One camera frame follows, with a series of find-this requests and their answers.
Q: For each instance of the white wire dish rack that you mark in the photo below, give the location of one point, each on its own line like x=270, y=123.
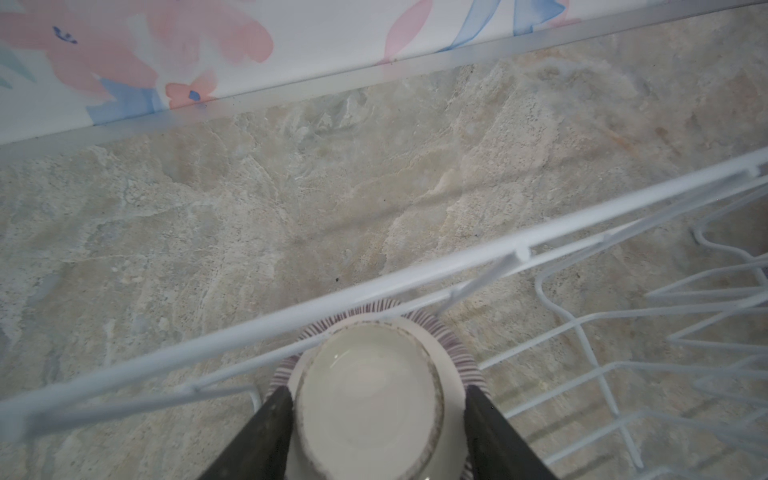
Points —
x=118, y=252

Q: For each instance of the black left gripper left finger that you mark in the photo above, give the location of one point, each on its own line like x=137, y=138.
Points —
x=260, y=450

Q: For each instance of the white ceramic bowl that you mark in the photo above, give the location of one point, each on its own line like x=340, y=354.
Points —
x=379, y=399

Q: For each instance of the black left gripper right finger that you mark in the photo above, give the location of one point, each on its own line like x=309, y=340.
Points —
x=496, y=450

